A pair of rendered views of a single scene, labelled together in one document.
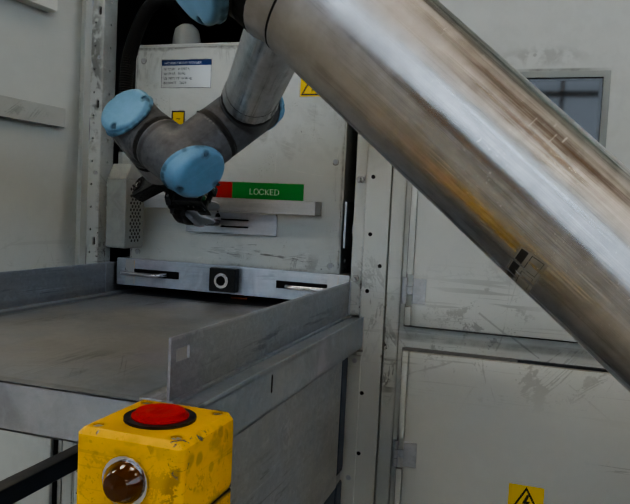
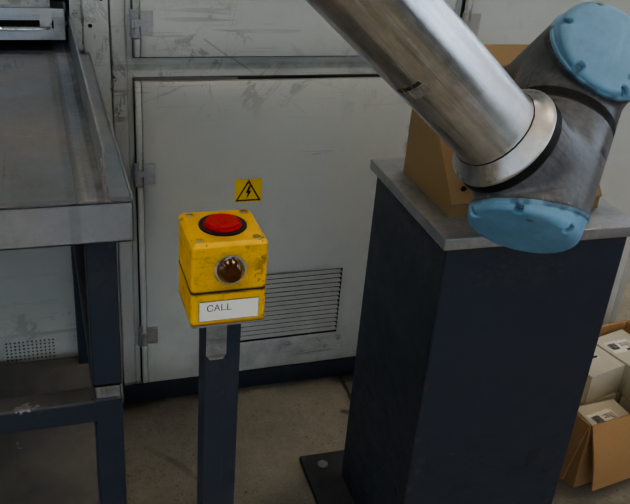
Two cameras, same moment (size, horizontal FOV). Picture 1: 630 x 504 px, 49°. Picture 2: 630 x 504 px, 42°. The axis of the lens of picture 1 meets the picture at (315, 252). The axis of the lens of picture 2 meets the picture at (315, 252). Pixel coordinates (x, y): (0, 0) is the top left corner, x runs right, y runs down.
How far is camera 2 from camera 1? 0.59 m
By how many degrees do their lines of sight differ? 44
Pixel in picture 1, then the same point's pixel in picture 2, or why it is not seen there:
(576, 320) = (438, 116)
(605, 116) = not seen: outside the picture
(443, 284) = (169, 14)
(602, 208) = (462, 56)
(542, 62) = not seen: outside the picture
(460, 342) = (186, 66)
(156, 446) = (251, 244)
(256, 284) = not seen: outside the picture
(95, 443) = (207, 252)
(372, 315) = (98, 50)
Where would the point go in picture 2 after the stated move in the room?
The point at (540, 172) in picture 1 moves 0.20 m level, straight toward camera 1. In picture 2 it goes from (435, 38) to (533, 95)
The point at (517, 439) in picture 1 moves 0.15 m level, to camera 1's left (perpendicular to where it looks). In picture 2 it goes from (240, 143) to (176, 154)
